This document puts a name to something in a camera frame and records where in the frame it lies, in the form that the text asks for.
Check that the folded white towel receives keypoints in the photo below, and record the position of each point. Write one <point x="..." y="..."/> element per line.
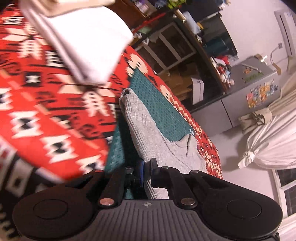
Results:
<point x="89" y="41"/>

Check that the white knotted curtain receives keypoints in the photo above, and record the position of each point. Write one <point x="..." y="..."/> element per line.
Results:
<point x="272" y="146"/>

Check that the leaning cardboard sheets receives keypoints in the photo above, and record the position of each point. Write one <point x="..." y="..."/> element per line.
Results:
<point x="180" y="85"/>

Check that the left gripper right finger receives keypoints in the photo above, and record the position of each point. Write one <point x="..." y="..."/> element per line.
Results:
<point x="174" y="182"/>

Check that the red patterned christmas tablecloth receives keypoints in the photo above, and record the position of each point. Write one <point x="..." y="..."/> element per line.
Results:
<point x="53" y="129"/>

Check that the folded cream towel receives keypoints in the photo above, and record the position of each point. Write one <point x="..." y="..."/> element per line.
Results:
<point x="56" y="8"/>

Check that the grey polo shirt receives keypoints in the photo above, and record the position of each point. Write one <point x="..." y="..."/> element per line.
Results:
<point x="150" y="143"/>

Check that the green cutting mat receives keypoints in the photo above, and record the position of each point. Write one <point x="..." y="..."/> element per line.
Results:
<point x="169" y="122"/>

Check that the white box on cardboard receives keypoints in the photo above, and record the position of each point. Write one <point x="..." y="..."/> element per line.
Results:
<point x="198" y="90"/>

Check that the white drawer shelf unit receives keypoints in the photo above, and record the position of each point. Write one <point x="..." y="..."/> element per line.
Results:
<point x="166" y="48"/>

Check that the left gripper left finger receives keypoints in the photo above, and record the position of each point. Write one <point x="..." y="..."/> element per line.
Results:
<point x="117" y="184"/>

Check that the silver refrigerator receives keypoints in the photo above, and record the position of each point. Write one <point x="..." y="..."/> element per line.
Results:
<point x="256" y="86"/>

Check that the beige hanging bag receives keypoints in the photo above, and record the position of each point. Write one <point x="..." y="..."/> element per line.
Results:
<point x="250" y="121"/>

